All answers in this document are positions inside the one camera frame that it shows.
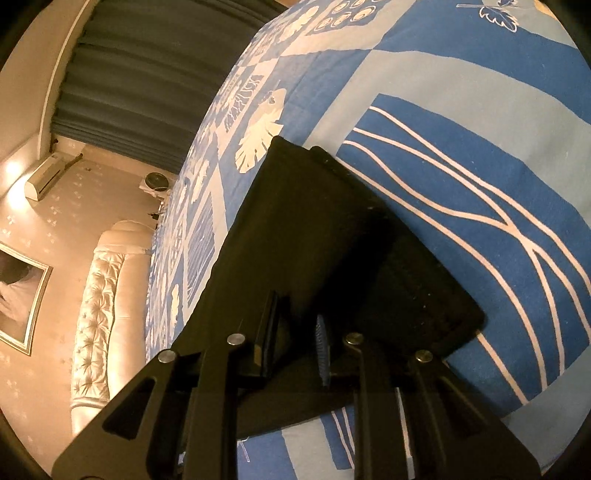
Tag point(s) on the framed wall picture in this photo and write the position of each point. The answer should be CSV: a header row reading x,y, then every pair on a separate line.
x,y
21,295

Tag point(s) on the dark pleated curtain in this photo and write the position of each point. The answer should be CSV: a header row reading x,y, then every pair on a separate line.
x,y
138,92

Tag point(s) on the blue printed bedsheet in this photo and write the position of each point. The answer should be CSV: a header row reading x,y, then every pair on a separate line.
x,y
438,83

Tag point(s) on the round white fan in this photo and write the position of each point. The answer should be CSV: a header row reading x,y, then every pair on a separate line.
x,y
154,181

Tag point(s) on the white tufted headboard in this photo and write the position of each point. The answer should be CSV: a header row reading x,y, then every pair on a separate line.
x,y
106,314

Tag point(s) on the white wall air conditioner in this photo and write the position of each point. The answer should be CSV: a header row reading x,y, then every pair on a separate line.
x,y
44,177

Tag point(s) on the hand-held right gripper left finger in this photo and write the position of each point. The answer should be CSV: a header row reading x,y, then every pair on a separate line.
x,y
267,332

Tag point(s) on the black pants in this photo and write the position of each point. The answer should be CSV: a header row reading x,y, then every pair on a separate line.
x,y
314,230

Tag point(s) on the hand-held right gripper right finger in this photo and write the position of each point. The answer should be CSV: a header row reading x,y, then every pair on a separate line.
x,y
323,350

